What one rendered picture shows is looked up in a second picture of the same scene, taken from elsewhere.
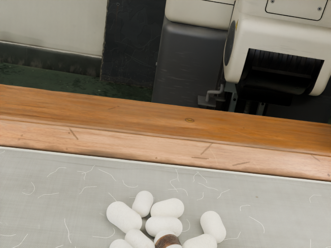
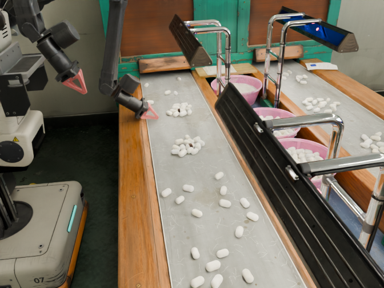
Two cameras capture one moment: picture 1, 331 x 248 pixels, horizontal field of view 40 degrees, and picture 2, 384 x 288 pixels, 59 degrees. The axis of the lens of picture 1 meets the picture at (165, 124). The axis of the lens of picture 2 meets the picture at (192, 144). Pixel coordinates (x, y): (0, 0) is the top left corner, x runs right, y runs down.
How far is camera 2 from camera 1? 1.19 m
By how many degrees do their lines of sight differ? 78
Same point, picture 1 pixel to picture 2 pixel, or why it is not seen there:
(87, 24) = not seen: outside the picture
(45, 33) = not seen: outside the picture
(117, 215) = (184, 152)
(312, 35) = (36, 118)
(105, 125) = (142, 159)
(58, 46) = not seen: outside the picture
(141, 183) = (163, 155)
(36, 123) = (147, 172)
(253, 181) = (152, 139)
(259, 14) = (18, 127)
